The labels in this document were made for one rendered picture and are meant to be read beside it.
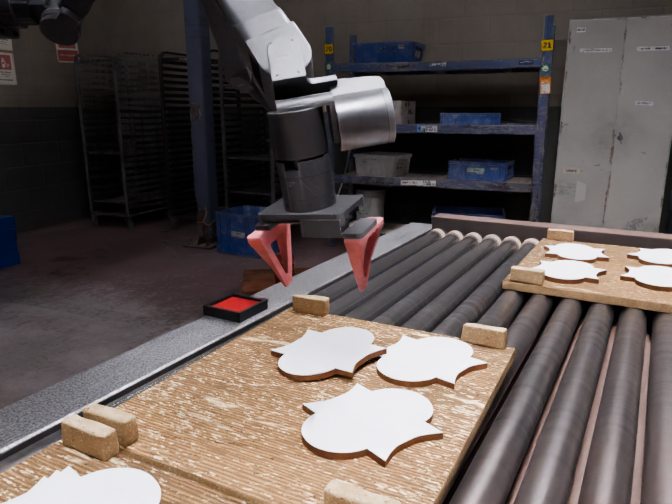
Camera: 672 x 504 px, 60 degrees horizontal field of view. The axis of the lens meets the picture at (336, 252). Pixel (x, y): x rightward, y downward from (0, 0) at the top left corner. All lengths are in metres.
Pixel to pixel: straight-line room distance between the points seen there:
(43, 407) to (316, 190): 0.40
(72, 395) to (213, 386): 0.17
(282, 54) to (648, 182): 4.58
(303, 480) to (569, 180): 4.63
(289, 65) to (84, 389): 0.45
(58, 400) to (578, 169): 4.60
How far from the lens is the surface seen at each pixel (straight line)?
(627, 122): 5.03
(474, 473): 0.58
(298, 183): 0.60
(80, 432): 0.60
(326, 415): 0.60
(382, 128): 0.60
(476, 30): 5.65
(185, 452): 0.58
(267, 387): 0.68
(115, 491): 0.49
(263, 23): 0.67
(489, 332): 0.80
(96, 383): 0.79
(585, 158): 5.02
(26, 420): 0.74
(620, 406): 0.74
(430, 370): 0.70
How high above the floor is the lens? 1.25
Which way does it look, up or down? 14 degrees down
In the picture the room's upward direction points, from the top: straight up
